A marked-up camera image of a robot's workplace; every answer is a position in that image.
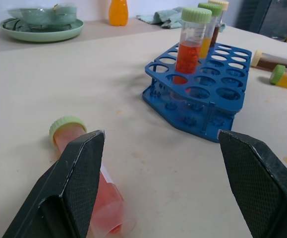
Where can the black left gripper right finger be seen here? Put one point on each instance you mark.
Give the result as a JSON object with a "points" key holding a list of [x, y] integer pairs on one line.
{"points": [[262, 183]]}

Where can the brown liquid tube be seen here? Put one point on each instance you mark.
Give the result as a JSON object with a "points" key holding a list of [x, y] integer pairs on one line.
{"points": [[218, 24], [277, 60]]}

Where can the orange juice bottle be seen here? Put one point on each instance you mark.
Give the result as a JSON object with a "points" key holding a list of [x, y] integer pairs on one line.
{"points": [[118, 12]]}

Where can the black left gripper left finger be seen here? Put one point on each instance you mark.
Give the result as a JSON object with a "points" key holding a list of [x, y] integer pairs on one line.
{"points": [[66, 188]]}

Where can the green plate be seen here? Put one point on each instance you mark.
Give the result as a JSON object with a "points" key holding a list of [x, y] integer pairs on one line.
{"points": [[44, 32]]}

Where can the blue tube rack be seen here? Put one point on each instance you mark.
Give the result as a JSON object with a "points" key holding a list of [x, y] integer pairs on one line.
{"points": [[207, 81]]}

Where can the dark cabinet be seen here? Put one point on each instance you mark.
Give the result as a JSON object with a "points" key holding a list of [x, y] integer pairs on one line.
{"points": [[269, 16]]}

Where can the teal cloth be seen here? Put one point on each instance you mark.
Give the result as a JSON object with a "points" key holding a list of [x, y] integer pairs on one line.
{"points": [[163, 17]]}

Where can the red-orange liquid tube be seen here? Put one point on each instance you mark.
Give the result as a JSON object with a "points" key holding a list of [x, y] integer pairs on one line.
{"points": [[190, 47]]}

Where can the pink liquid tube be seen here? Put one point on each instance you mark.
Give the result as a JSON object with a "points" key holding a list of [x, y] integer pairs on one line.
{"points": [[108, 198]]}

